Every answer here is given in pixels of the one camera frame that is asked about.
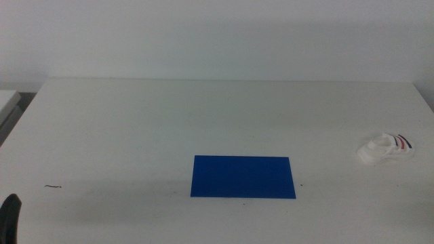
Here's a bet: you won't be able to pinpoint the white toy shoe striped straps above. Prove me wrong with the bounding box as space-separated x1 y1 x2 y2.
357 132 415 166

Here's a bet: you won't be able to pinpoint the blue rectangular mat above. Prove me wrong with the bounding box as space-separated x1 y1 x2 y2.
190 155 297 200

